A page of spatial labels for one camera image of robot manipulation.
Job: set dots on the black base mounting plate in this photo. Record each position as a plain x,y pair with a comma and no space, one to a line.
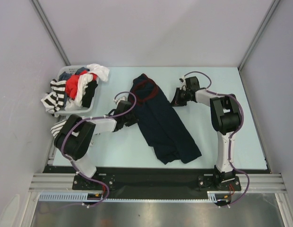
159,182

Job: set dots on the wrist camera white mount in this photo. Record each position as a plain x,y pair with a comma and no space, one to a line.
182,79
118,99

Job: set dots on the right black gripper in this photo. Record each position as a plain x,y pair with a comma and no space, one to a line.
176,101

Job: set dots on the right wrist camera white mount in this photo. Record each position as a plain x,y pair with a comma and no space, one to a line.
182,79

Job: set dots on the slotted cable duct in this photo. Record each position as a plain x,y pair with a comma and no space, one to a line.
93,197

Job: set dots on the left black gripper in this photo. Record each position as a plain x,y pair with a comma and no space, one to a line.
134,119

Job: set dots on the navy tank top red trim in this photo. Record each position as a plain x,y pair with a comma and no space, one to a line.
160,125

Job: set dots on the grey plastic laundry basket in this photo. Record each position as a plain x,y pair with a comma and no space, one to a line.
83,110

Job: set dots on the grey blue tank top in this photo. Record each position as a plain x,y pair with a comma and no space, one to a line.
67,73

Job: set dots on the black white striped tank top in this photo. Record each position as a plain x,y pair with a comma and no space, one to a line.
54,100

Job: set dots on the aluminium extrusion rail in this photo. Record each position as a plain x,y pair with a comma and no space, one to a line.
254,183

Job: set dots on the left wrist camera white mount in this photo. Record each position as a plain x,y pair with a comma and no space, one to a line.
118,99

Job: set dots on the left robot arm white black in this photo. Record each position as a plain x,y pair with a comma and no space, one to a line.
73,136

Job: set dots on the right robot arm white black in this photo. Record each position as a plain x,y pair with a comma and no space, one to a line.
226,119

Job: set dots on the thin striped white tank top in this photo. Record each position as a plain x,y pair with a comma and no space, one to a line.
56,128

